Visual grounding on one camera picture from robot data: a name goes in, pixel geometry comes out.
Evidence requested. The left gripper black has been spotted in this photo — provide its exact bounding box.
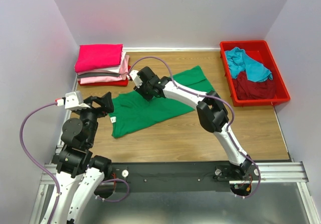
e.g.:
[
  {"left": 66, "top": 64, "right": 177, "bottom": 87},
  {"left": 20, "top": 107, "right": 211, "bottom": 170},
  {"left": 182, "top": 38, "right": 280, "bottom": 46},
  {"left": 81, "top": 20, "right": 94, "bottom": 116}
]
[{"left": 75, "top": 91, "right": 114, "bottom": 146}]

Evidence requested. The green t-shirt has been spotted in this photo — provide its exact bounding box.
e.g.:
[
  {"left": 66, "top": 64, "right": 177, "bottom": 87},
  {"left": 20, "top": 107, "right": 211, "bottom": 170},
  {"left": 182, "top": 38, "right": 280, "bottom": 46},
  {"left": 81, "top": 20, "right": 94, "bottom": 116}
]
[{"left": 109, "top": 66, "right": 214, "bottom": 138}]

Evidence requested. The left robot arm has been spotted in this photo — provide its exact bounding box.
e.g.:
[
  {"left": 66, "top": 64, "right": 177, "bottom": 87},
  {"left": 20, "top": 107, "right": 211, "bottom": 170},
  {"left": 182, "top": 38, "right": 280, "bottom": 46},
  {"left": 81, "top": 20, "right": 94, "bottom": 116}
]
[{"left": 41, "top": 91, "right": 114, "bottom": 223}]

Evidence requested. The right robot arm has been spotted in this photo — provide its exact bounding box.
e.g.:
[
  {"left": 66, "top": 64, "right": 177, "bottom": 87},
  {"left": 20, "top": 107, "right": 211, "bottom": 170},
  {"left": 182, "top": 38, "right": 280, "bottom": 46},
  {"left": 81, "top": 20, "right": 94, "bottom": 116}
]
[{"left": 128, "top": 67, "right": 253, "bottom": 180}]

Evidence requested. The red folded t-shirt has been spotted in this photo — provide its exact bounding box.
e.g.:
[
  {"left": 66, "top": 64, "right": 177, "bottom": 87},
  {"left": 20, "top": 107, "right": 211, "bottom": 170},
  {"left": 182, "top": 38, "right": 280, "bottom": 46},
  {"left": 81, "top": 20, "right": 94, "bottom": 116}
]
[{"left": 77, "top": 77, "right": 128, "bottom": 86}]

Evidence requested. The grey folded t-shirt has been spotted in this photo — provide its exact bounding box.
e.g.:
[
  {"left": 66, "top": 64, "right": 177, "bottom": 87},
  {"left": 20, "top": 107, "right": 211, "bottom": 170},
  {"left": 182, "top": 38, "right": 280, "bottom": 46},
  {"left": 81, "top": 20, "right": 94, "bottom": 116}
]
[{"left": 77, "top": 72, "right": 120, "bottom": 78}]

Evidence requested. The light pink folded t-shirt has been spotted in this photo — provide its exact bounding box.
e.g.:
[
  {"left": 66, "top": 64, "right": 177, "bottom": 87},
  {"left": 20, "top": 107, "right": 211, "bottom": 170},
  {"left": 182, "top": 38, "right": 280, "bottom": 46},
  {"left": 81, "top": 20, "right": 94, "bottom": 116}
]
[{"left": 78, "top": 54, "right": 129, "bottom": 84}]

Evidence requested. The magenta folded t-shirt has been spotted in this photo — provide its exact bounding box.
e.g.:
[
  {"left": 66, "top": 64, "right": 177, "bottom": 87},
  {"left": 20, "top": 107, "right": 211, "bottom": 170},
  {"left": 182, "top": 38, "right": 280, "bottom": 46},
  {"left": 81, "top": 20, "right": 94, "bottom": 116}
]
[{"left": 74, "top": 44, "right": 123, "bottom": 73}]

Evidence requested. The blue t-shirt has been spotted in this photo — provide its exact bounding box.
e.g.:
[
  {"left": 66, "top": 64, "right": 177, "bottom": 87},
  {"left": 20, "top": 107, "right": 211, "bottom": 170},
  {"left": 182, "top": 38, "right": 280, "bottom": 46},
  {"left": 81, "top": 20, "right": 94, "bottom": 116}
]
[{"left": 224, "top": 47, "right": 273, "bottom": 82}]

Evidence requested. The dark red t-shirt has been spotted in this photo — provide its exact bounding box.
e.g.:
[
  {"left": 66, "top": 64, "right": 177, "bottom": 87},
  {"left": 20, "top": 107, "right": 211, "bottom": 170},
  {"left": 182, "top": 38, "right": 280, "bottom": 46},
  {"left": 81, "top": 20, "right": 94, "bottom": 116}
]
[{"left": 232, "top": 71, "right": 276, "bottom": 100}]

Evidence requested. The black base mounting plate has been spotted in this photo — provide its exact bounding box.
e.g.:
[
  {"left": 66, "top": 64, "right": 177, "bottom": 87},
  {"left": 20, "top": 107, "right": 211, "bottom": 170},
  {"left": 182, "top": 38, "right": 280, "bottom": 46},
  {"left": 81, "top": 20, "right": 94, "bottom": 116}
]
[{"left": 92, "top": 160, "right": 268, "bottom": 194}]

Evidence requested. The red plastic bin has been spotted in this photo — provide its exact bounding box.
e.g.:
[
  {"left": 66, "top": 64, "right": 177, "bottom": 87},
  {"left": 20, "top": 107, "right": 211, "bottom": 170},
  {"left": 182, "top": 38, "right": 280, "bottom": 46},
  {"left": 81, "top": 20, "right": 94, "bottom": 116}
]
[{"left": 220, "top": 40, "right": 290, "bottom": 107}]

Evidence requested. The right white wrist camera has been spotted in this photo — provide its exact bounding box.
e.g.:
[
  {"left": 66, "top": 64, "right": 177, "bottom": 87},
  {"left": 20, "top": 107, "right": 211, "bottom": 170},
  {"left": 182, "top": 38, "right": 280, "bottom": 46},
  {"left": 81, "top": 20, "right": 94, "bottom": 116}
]
[{"left": 127, "top": 70, "right": 143, "bottom": 88}]

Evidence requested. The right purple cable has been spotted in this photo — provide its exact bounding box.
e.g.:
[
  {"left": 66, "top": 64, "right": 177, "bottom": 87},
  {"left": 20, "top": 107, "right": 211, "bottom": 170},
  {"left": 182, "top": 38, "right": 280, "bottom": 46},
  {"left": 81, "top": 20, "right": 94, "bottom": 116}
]
[{"left": 129, "top": 56, "right": 261, "bottom": 199}]

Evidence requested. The purple cable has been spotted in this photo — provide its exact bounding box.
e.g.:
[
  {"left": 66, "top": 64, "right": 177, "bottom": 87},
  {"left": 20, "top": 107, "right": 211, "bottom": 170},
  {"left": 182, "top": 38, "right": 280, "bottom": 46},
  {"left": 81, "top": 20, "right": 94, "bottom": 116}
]
[
  {"left": 20, "top": 102, "right": 130, "bottom": 224},
  {"left": 129, "top": 56, "right": 261, "bottom": 199}
]

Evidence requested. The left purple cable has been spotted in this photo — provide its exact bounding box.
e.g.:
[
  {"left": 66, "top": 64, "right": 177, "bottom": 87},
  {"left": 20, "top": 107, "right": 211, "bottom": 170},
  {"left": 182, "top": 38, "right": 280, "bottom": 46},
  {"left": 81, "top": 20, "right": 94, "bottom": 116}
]
[{"left": 20, "top": 102, "right": 130, "bottom": 224}]

